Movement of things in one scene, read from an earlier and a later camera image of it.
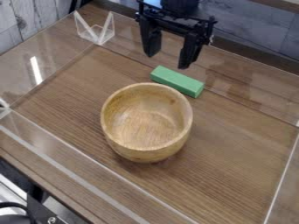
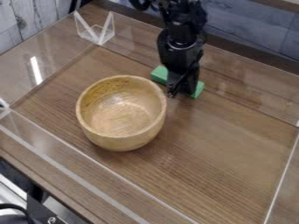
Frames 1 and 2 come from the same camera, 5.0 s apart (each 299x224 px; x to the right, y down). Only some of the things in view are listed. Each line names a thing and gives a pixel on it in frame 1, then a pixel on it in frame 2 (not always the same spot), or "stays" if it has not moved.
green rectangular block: (177, 80) stays
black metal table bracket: (39, 213) stays
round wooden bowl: (145, 119) to (121, 111)
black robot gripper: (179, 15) to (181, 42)
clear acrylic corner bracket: (96, 33) stays
